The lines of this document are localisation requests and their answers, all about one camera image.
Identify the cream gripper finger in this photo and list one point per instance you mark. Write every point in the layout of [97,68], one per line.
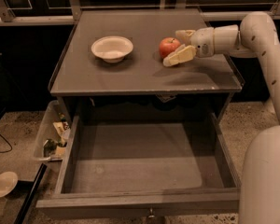
[184,36]
[180,55]

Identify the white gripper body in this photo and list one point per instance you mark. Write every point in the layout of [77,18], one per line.
[202,41]

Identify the red apple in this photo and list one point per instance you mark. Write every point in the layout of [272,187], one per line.
[167,46]

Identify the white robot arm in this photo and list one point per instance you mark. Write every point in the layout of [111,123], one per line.
[255,36]

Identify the open grey middle drawer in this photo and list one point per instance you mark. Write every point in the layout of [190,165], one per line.
[122,169]

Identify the metal drawer knob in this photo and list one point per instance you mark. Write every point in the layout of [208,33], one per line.
[151,213]

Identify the white bowl on cabinet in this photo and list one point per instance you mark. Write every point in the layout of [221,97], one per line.
[112,49]

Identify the grey cabinet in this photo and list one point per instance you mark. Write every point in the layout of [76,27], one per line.
[79,73]

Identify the clear plastic bin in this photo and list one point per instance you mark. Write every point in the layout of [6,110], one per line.
[52,137]

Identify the white bowl on floor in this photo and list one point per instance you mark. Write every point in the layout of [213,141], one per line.
[8,181]

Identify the metal railing frame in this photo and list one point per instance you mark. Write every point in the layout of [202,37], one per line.
[74,3]

